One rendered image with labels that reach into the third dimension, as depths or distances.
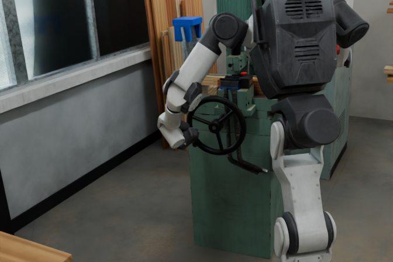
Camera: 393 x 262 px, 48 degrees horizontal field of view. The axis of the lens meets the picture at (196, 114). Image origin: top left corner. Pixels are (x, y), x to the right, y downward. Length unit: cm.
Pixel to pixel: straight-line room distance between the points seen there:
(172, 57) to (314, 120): 238
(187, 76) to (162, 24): 221
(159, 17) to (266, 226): 199
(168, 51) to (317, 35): 228
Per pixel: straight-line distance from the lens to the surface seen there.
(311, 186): 159
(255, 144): 222
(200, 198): 246
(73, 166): 329
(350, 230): 284
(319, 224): 160
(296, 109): 142
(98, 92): 338
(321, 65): 147
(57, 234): 293
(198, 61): 153
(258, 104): 214
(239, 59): 223
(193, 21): 307
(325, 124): 138
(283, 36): 142
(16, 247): 191
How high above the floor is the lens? 153
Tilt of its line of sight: 19 degrees down
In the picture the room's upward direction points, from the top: 3 degrees counter-clockwise
